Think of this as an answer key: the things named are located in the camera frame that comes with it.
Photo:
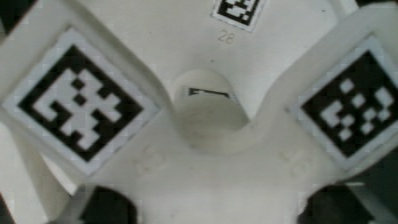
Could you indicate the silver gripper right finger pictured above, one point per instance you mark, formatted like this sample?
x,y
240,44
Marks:
x,y
343,204

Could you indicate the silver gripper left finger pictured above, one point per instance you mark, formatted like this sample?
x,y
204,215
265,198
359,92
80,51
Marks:
x,y
98,206

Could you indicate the white cylindrical table leg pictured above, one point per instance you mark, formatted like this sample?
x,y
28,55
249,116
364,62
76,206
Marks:
x,y
208,110

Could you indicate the white round table top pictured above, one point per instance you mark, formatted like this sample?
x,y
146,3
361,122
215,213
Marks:
x,y
195,40

